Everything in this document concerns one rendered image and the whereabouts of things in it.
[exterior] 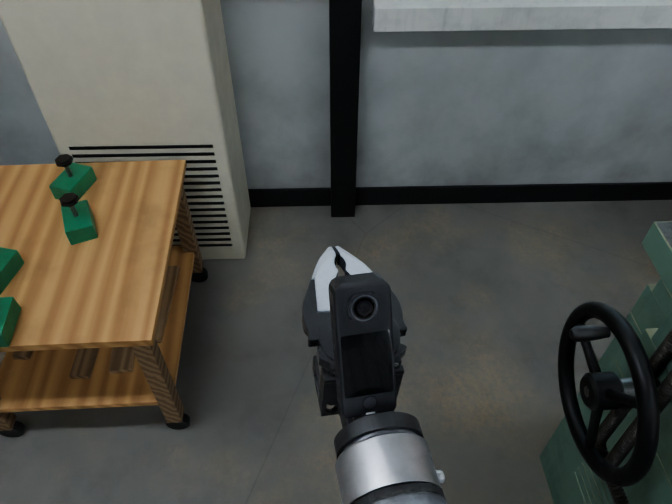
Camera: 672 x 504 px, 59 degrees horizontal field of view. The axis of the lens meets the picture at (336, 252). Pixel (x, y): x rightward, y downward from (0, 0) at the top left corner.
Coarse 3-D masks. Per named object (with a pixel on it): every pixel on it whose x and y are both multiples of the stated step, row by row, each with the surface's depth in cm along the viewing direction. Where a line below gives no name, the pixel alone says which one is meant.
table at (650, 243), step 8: (656, 224) 108; (664, 224) 108; (648, 232) 110; (656, 232) 108; (664, 232) 107; (648, 240) 110; (656, 240) 108; (664, 240) 106; (648, 248) 111; (656, 248) 108; (664, 248) 106; (656, 256) 108; (664, 256) 106; (656, 264) 108; (664, 264) 106; (664, 272) 106; (664, 280) 106; (656, 328) 96; (640, 336) 98; (648, 336) 95; (648, 344) 95; (648, 352) 96; (664, 368) 92; (664, 376) 92
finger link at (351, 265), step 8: (336, 248) 60; (344, 256) 58; (352, 256) 58; (344, 264) 58; (352, 264) 57; (360, 264) 57; (344, 272) 58; (352, 272) 56; (360, 272) 57; (368, 272) 57
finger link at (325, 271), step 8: (328, 248) 60; (328, 256) 58; (336, 256) 58; (320, 264) 57; (328, 264) 57; (320, 272) 56; (328, 272) 56; (336, 272) 56; (320, 280) 55; (328, 280) 56; (320, 288) 55; (320, 296) 54; (328, 296) 54; (320, 304) 53; (328, 304) 54; (320, 312) 53
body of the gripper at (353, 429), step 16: (320, 336) 50; (320, 352) 51; (400, 352) 50; (400, 368) 51; (320, 384) 53; (400, 384) 53; (320, 400) 54; (336, 400) 52; (368, 416) 45; (384, 416) 45; (400, 416) 45; (352, 432) 45; (368, 432) 44; (416, 432) 46; (336, 448) 46
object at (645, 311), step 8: (648, 288) 111; (640, 296) 114; (648, 296) 111; (640, 304) 114; (648, 304) 112; (656, 304) 109; (632, 312) 117; (640, 312) 114; (648, 312) 112; (656, 312) 109; (640, 320) 114; (648, 320) 112; (656, 320) 109; (640, 328) 115; (648, 328) 112
